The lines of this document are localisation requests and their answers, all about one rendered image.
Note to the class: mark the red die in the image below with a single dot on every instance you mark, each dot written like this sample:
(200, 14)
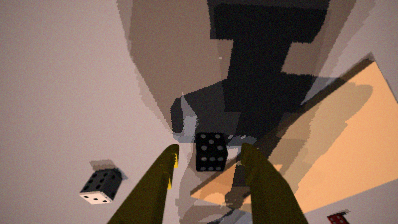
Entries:
(337, 219)

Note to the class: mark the orange flat mat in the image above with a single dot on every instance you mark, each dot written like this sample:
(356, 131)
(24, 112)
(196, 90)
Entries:
(342, 142)

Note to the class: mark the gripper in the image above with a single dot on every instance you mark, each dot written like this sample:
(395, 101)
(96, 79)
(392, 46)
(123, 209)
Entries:
(272, 200)

